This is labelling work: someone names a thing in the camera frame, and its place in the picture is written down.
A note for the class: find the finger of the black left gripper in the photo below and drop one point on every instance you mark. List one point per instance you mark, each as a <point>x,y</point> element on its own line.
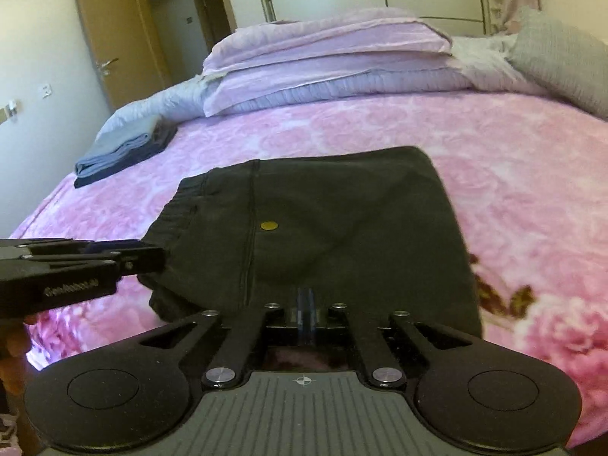
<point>22,247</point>
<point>130,257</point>

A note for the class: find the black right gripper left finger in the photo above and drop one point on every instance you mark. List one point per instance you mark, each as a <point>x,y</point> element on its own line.
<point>231,345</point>

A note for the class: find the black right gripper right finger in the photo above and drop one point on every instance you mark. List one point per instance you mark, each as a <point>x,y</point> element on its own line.
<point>388,348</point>

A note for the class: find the black trousers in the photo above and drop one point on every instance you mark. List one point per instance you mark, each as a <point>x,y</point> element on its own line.
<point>374,230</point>

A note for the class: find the person's left hand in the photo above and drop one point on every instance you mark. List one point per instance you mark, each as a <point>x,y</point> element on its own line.
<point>15,344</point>

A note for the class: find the folded dark navy garment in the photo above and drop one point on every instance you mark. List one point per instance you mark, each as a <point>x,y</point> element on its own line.
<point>136,156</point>

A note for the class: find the lower pink pillow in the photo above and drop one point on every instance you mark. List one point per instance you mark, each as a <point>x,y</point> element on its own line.
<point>335,76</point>

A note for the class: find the pink pillow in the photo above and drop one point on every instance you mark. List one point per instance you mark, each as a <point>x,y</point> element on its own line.
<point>385,29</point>
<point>335,76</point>

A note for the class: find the pink floral bedspread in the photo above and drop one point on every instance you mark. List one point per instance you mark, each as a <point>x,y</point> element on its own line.
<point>527,177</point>

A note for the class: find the wooden door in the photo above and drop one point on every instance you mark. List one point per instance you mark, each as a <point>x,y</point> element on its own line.
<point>126,49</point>

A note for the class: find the grey striped duvet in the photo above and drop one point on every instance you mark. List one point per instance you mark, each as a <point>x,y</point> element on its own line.
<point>482,60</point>

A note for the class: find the upper pink pillow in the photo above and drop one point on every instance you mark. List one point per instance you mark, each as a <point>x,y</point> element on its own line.
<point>385,29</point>

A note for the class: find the grey checked cushion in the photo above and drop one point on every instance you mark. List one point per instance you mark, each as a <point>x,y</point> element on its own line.
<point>567,61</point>

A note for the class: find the white wall plug adapter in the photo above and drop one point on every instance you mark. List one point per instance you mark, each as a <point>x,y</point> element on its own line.
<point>11,108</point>

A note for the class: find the white wall socket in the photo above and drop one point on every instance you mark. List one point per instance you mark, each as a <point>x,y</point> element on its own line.
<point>45,91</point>

